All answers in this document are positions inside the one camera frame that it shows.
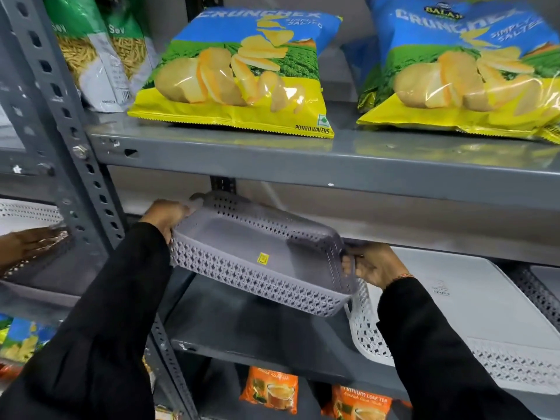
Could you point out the white perforated plastic basket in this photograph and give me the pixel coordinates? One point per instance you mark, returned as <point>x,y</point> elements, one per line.
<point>26,214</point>
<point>472,310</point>
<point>540,288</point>

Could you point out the person's right hand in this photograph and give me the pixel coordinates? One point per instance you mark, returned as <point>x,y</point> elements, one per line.
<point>380,266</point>

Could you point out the blue yellow potato chips packet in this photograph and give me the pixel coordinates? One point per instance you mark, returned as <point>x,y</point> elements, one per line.
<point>24,339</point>
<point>361,69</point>
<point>227,78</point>
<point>463,69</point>

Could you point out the person's right thumb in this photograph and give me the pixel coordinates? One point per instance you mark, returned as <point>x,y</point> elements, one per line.
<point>351,265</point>

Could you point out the green white snack packet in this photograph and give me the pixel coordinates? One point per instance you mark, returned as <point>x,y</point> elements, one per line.
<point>131,43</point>
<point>87,52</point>

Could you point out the person's left hand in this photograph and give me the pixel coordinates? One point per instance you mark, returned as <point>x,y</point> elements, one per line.
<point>162,214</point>

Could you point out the person's left thumb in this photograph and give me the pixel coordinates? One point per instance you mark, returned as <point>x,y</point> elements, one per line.
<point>181,211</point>

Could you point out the gold bangle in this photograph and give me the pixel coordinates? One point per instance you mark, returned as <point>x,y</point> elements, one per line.
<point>400,278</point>

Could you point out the orange tea packet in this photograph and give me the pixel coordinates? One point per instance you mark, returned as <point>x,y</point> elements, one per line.
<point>361,404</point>
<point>269,391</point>

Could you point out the grey metal shelf rack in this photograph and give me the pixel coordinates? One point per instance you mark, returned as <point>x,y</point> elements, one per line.
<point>306,166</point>

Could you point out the person's left forearm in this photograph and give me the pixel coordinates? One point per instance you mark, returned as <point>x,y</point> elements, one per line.
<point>96,328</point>

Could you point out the person's right forearm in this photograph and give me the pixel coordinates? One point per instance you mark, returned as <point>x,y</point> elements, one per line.
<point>433,358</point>

